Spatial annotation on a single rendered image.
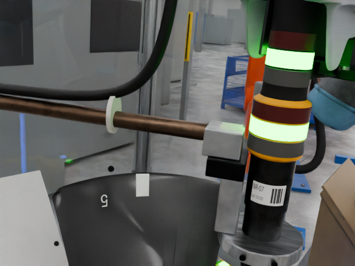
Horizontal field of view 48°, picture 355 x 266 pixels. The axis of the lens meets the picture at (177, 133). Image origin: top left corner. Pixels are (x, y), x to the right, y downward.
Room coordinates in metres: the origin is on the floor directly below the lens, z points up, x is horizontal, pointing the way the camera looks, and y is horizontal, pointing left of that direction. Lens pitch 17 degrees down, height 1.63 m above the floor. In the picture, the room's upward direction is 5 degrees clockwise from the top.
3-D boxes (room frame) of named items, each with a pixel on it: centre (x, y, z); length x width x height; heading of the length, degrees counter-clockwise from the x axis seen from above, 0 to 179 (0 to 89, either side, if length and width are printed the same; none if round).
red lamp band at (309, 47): (0.30, -0.08, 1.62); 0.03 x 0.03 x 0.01
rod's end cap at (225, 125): (0.30, -0.04, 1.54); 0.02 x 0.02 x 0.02; 78
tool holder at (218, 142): (0.30, -0.07, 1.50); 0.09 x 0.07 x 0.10; 78
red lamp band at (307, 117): (0.30, -0.08, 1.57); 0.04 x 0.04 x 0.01
